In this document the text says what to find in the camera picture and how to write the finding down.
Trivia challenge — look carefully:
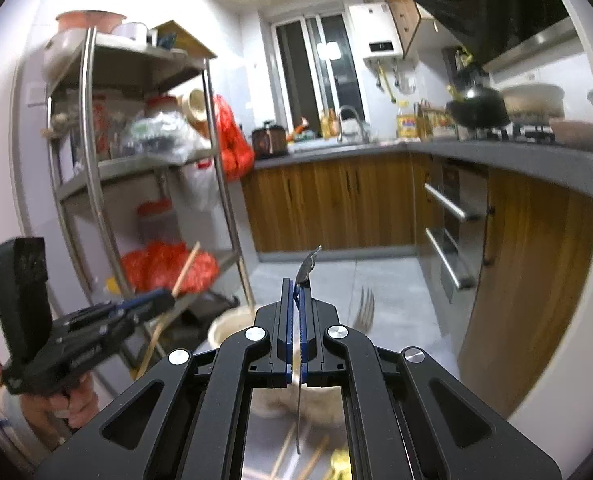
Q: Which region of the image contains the red plastic bag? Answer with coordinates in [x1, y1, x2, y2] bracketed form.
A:
[211, 95, 256, 183]
[121, 242, 220, 294]

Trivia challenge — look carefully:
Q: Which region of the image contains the white ceramic utensil holder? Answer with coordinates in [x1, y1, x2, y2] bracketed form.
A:
[207, 305, 357, 428]

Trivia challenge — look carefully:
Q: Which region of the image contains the amber glass bottle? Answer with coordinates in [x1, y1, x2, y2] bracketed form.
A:
[319, 107, 342, 139]

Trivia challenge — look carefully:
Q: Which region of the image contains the person's left hand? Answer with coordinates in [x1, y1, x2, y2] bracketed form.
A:
[51, 375, 100, 431]

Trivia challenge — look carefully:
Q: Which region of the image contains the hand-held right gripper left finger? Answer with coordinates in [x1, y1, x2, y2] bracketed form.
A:
[35, 279, 300, 480]

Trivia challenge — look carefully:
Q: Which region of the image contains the gold fork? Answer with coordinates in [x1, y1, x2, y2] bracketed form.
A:
[351, 287, 377, 336]

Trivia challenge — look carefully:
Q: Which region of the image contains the white water heater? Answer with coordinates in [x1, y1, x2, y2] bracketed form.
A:
[347, 2, 407, 64]

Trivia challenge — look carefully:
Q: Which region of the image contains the black wok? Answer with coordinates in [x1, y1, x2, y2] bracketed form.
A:
[447, 85, 511, 129]

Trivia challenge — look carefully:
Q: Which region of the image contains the steel built-in appliance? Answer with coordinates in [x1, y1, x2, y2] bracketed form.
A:
[417, 155, 493, 307]

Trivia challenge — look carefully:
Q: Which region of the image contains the wooden chopstick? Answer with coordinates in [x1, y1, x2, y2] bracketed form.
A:
[136, 241, 202, 381]
[299, 436, 330, 480]
[241, 265, 256, 311]

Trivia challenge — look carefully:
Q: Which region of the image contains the red-lid plastic jar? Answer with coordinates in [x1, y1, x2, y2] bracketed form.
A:
[136, 200, 180, 246]
[144, 95, 183, 122]

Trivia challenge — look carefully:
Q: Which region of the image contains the cardboard box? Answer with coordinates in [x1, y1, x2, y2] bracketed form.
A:
[149, 20, 218, 59]

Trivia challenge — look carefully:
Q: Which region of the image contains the pink bowl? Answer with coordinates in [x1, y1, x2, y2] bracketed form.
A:
[549, 117, 593, 152]

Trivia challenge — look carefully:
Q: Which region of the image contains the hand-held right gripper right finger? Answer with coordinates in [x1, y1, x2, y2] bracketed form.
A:
[299, 287, 562, 480]

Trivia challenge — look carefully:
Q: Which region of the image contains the seasoning rack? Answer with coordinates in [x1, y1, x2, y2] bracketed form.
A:
[414, 100, 457, 139]

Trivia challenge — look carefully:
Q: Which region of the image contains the beige plastic scoop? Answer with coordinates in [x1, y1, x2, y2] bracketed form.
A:
[181, 89, 212, 123]

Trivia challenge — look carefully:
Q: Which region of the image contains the cooking oil bottle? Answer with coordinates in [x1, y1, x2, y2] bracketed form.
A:
[395, 100, 417, 139]

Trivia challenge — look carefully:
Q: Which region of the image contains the chrome faucet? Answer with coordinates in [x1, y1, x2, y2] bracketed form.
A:
[337, 105, 370, 144]

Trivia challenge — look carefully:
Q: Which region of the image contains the black range hood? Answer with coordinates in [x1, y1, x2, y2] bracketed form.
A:
[409, 0, 573, 67]

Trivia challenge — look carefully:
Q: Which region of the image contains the gas stove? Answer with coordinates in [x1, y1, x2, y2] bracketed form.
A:
[457, 122, 557, 144]

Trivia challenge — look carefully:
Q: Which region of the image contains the wooden base cabinet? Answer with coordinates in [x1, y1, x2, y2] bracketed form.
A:
[241, 152, 593, 416]

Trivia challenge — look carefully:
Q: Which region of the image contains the dark pressure cooker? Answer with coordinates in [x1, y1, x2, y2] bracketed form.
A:
[251, 120, 290, 159]

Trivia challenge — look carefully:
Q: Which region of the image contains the clear plastic bag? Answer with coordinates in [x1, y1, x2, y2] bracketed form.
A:
[124, 110, 212, 164]

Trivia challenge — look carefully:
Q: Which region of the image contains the yellow gas hose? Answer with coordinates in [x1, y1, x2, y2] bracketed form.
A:
[374, 60, 398, 104]

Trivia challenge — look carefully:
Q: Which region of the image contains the pink basin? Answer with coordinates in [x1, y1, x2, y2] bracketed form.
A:
[56, 10, 127, 34]

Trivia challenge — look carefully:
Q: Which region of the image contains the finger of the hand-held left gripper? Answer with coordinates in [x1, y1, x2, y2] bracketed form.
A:
[75, 302, 176, 352]
[66, 288, 174, 327]

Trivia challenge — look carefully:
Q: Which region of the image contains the grey kitchen countertop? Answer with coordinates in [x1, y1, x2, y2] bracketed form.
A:
[254, 137, 593, 202]

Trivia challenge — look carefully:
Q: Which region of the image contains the kitchen window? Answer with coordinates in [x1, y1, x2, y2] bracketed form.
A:
[271, 12, 367, 133]

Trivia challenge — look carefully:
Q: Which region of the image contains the white bowl on counter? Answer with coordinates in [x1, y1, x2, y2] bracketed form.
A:
[499, 82, 566, 122]

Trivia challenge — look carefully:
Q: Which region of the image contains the white plastic bag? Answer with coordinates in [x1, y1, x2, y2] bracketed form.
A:
[179, 157, 222, 212]

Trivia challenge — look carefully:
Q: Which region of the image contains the yellow green plastic spoon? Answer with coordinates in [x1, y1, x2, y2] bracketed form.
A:
[327, 452, 353, 480]

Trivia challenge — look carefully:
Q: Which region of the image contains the metal shelf rack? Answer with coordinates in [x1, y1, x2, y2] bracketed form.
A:
[41, 27, 257, 396]

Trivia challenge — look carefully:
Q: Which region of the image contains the white mug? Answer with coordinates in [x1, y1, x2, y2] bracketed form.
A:
[111, 22, 150, 47]

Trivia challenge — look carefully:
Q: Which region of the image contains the wooden wall cabinet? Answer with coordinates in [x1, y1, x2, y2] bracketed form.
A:
[384, 0, 437, 59]

